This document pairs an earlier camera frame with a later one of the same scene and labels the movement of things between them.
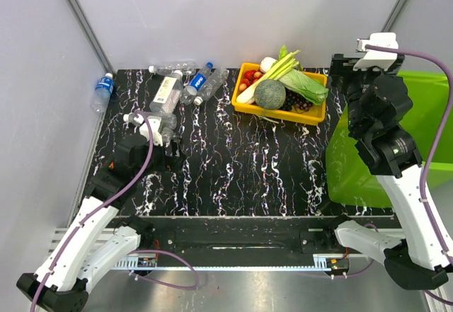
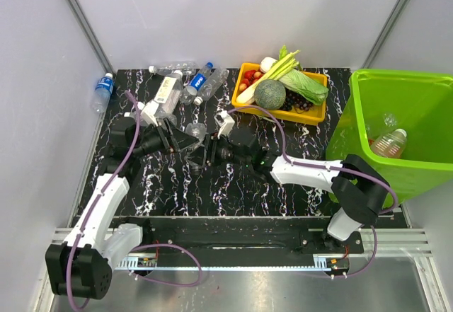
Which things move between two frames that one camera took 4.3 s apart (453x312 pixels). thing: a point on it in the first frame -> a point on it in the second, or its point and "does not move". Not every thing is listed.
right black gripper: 342,66 -> 214,145
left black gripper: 173,163 -> 174,140
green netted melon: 270,94 does not move
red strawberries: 249,77 does not move
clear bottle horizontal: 168,122 -> 199,131
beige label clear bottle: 168,93 does not move
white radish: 247,96 does not move
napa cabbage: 311,90 does not move
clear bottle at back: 186,68 does not move
